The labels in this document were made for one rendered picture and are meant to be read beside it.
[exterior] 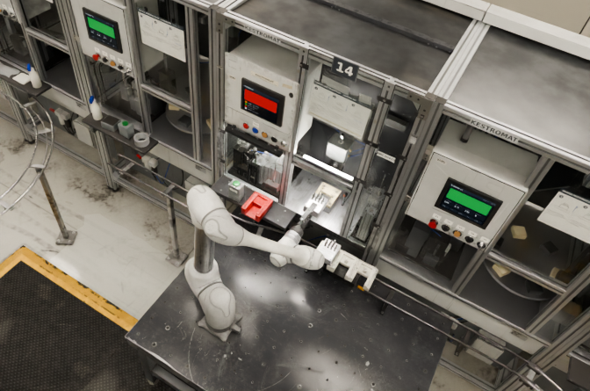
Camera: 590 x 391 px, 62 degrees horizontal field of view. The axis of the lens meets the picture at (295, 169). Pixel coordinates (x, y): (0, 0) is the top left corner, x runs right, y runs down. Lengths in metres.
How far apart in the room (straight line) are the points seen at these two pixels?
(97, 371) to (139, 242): 0.98
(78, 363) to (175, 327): 0.93
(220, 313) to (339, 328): 0.69
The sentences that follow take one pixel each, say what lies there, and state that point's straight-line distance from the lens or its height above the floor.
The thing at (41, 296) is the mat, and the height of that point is 0.01.
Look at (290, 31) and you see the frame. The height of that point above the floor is 2.01.
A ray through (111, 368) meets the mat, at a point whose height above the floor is 0.01.
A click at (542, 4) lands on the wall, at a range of 5.73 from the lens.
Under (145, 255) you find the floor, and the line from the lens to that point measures 3.90.
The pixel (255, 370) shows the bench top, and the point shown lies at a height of 0.68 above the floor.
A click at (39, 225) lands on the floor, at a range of 4.26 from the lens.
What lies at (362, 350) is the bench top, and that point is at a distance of 2.86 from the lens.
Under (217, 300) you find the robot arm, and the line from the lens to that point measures 2.59.
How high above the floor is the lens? 3.24
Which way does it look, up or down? 47 degrees down
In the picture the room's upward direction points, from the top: 9 degrees clockwise
